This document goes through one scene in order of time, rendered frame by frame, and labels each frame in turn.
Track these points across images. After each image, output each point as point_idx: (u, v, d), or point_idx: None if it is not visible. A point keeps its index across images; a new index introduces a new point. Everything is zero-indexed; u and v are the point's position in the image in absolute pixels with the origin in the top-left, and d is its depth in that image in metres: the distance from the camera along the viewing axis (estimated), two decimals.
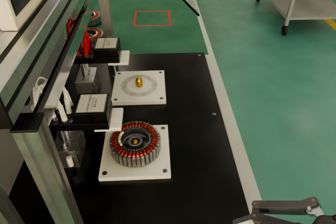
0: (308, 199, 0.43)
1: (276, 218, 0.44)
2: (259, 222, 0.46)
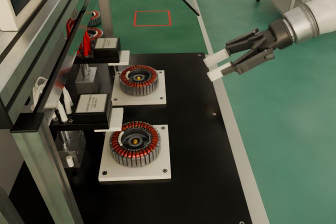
0: (270, 59, 0.74)
1: None
2: (234, 65, 0.77)
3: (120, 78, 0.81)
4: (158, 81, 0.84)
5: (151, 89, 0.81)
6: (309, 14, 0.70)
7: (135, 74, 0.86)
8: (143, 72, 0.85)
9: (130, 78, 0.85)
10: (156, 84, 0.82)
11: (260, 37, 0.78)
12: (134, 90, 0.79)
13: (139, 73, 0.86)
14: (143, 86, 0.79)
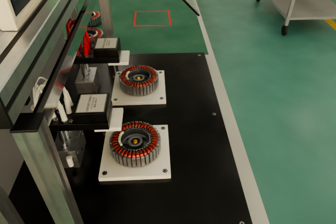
0: None
1: None
2: None
3: (120, 78, 0.81)
4: (158, 81, 0.84)
5: (151, 89, 0.81)
6: None
7: (135, 74, 0.86)
8: (143, 72, 0.85)
9: (130, 78, 0.85)
10: (156, 84, 0.82)
11: None
12: (134, 90, 0.79)
13: (139, 73, 0.86)
14: (143, 86, 0.79)
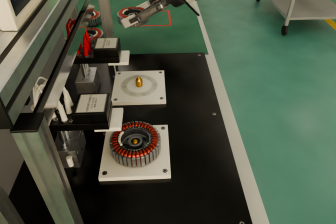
0: (161, 10, 0.94)
1: None
2: None
3: (118, 12, 1.05)
4: (147, 20, 1.05)
5: (139, 23, 1.02)
6: None
7: (132, 13, 1.08)
8: (139, 12, 1.07)
9: (127, 15, 1.07)
10: (143, 20, 1.03)
11: None
12: None
13: (136, 12, 1.08)
14: None
